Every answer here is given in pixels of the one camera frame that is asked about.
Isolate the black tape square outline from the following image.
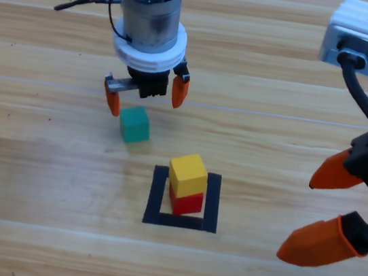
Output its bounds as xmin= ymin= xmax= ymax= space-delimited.
xmin=141 ymin=163 xmax=225 ymax=235

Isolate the red cube block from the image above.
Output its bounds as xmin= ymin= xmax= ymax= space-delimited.
xmin=165 ymin=187 xmax=205 ymax=219

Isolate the yellow cube block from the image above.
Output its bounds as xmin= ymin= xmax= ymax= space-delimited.
xmin=164 ymin=150 xmax=212 ymax=203

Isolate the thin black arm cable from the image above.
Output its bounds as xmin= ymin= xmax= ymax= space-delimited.
xmin=102 ymin=0 xmax=138 ymax=43

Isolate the green cube block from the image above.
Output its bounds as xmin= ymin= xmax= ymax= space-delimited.
xmin=115 ymin=103 xmax=155 ymax=147

